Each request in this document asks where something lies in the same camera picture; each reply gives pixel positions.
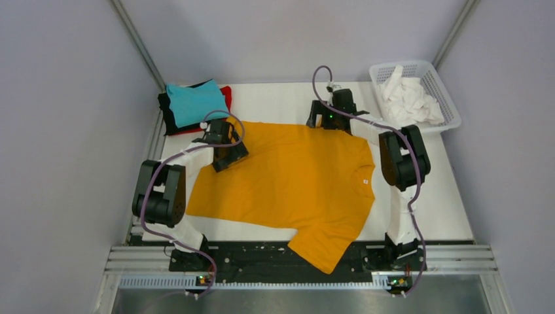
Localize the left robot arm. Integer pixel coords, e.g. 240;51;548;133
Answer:
132;120;249;273

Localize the aluminium frame post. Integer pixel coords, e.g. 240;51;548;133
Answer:
108;0;166;91
432;0;481;69

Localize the white plastic laundry basket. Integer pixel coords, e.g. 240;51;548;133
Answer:
369;60;461;133

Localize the teal folded t shirt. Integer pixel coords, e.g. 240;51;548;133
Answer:
166;79;230;128

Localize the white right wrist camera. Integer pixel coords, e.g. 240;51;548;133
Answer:
326;82;341;94

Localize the black folded t shirt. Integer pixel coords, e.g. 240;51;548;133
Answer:
157;79;214;137

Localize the red folded t shirt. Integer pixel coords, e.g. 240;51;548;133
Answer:
169;86;233;137

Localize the right aluminium frame post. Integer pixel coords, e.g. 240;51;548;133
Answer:
432;0;481;69

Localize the left aluminium frame post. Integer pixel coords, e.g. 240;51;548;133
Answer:
108;0;166;91

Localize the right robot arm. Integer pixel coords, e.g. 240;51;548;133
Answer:
306;88;431;272

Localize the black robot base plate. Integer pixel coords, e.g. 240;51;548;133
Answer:
168;241;427;283

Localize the orange t shirt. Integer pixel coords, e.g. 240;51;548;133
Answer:
186;122;375;274

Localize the white crumpled t shirt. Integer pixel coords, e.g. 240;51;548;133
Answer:
379;65;444;126

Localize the white slotted cable duct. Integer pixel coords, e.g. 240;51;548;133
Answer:
119;275;391;290

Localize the aluminium table side rail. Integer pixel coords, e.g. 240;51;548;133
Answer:
103;110;170;278

